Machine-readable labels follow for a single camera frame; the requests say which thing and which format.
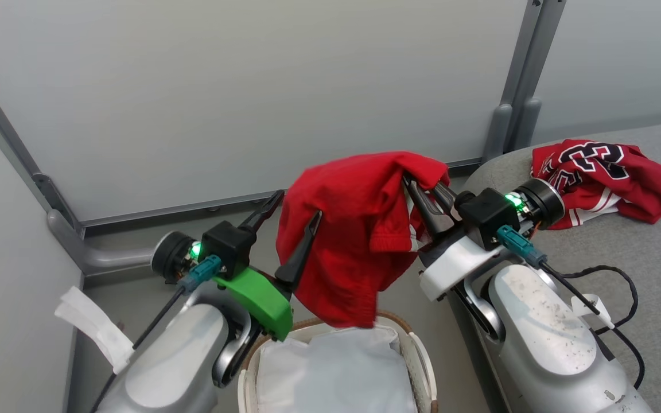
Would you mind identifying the large white cable tag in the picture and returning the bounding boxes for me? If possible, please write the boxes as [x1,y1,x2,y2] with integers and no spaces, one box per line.
[55,286,135,375]

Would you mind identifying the grey double partition post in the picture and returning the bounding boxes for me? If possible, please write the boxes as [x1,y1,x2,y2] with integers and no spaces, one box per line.
[503,0,567,115]

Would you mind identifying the wicker laundry basket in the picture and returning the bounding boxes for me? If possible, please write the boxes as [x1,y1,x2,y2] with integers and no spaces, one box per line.
[238,311,440,413]

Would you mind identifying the dark grey post bracket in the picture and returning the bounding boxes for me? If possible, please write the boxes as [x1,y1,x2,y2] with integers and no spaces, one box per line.
[32,172,71,216]

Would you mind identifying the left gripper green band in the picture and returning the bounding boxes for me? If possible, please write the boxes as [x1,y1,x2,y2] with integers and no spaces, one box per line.
[151,190,323,342]

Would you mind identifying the looped black right arm cable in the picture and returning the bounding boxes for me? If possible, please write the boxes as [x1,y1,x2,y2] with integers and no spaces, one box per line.
[560,266,640,336]

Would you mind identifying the grey partition bottom rail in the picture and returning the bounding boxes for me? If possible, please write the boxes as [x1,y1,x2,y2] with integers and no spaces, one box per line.
[81,158,484,228]

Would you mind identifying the red jersey with black number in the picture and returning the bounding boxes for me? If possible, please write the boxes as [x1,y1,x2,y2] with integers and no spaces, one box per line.
[530,139,661,231]

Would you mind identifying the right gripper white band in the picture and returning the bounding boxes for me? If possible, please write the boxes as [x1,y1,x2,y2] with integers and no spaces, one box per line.
[402,174,566,302]

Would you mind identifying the small white cable tag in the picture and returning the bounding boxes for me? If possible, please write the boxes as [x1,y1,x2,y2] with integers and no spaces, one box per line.
[570,294,616,330]

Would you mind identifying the grey partition corner post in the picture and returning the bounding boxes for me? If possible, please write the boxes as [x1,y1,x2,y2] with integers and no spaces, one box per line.
[0,50,82,236]

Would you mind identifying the plain red shorts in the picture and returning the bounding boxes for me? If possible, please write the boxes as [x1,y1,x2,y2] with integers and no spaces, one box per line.
[276,151,450,329]

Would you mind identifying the black cable with teal plug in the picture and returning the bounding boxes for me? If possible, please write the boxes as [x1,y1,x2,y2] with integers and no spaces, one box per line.
[497,225,647,392]

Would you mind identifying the grey partition support leg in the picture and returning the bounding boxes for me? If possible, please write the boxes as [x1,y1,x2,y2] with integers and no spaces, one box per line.
[514,98,542,151]
[483,103,514,163]
[46,209,162,276]

